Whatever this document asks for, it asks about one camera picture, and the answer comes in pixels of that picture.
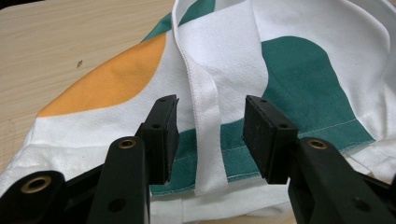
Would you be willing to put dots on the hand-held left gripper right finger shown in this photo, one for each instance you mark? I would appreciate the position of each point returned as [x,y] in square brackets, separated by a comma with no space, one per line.
[271,146]

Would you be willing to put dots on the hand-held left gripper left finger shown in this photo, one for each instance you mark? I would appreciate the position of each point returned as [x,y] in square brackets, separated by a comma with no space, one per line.
[158,146]

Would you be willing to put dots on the white green orange tote bag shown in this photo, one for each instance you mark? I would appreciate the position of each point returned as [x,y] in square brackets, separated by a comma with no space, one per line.
[109,130]

